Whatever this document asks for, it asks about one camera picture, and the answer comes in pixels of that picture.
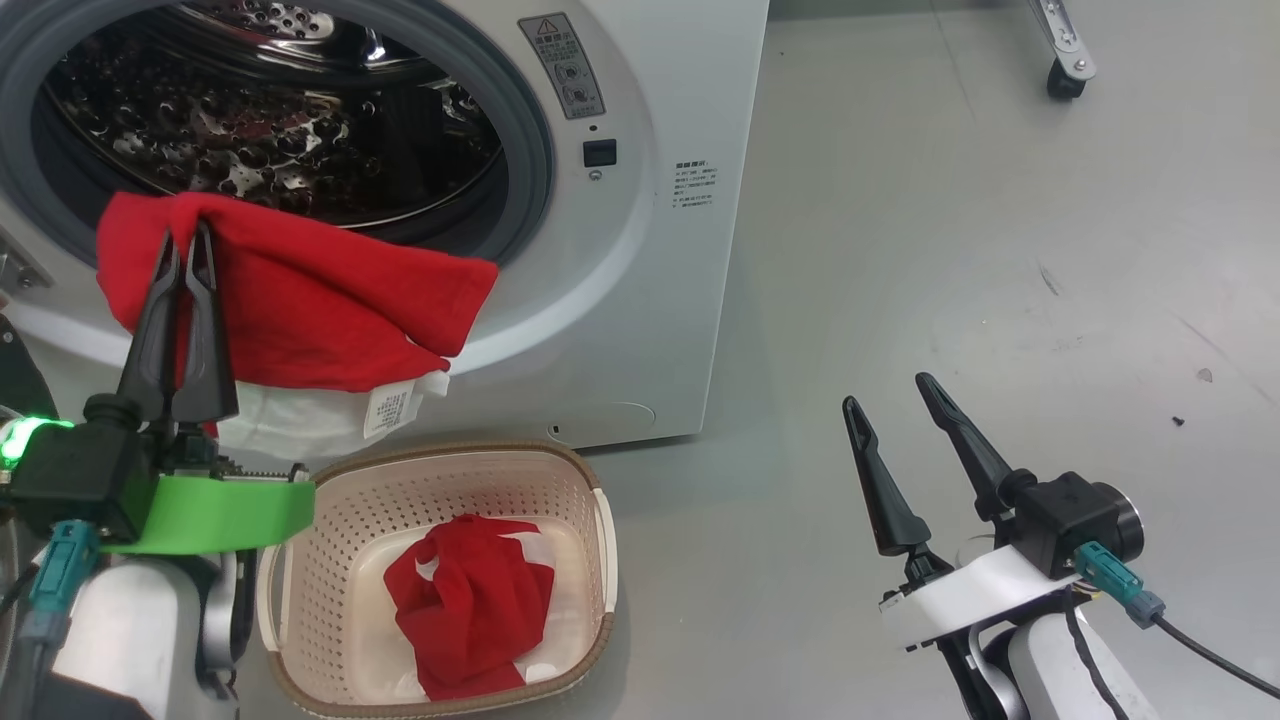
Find white front-load washing machine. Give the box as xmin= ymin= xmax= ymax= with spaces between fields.
xmin=0 ymin=0 xmax=771 ymax=451

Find thin black cable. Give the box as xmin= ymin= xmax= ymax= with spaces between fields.
xmin=1062 ymin=590 xmax=1131 ymax=720

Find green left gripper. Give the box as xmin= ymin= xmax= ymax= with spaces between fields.
xmin=100 ymin=220 xmax=317 ymax=556

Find black cable with teal connector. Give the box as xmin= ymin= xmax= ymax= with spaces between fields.
xmin=0 ymin=520 xmax=101 ymax=720
xmin=1075 ymin=541 xmax=1280 ymax=701

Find grey warning sticker label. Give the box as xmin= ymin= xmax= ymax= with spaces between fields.
xmin=518 ymin=12 xmax=607 ymax=121

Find cream perforated laundry basket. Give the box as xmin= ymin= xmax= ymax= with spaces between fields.
xmin=256 ymin=442 xmax=619 ymax=719

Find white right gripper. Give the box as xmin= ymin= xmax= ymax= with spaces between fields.
xmin=842 ymin=373 xmax=1081 ymax=651

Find metal frame leg with caster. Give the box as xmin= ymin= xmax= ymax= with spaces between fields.
xmin=1028 ymin=0 xmax=1098 ymax=101

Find red garment with white lining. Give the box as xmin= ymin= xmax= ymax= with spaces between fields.
xmin=95 ymin=192 xmax=501 ymax=461

